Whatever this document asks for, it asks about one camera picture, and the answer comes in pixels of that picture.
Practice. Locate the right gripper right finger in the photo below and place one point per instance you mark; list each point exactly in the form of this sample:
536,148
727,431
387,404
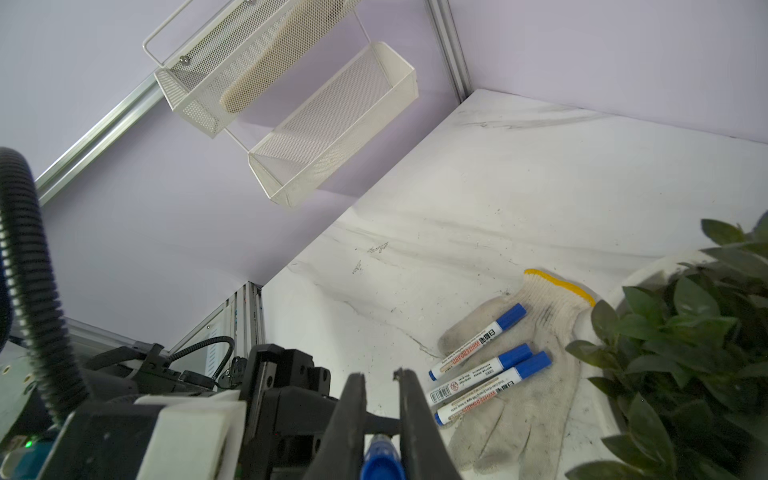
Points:
423,452

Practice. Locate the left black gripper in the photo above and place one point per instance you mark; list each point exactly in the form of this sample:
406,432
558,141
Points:
289,406

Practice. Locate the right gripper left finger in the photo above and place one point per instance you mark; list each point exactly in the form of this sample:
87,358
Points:
341,453

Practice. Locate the white marker pen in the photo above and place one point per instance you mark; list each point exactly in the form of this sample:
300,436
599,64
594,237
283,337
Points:
479,374
490,388
477,341

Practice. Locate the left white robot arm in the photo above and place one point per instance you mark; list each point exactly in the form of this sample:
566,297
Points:
61,388

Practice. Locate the white knit work glove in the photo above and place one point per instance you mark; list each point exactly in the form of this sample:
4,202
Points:
519,416

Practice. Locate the green potted plant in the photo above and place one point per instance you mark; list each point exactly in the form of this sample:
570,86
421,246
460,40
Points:
684,365

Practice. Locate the white two-tier mesh rack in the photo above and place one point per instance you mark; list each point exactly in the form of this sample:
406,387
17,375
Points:
316,116

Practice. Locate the beige glove in rack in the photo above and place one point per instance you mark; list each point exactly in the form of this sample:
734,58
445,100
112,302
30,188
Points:
305,24

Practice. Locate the aluminium frame rails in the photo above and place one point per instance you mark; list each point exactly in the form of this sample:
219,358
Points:
167,223

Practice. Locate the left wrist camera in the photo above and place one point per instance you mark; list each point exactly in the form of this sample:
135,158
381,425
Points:
155,437

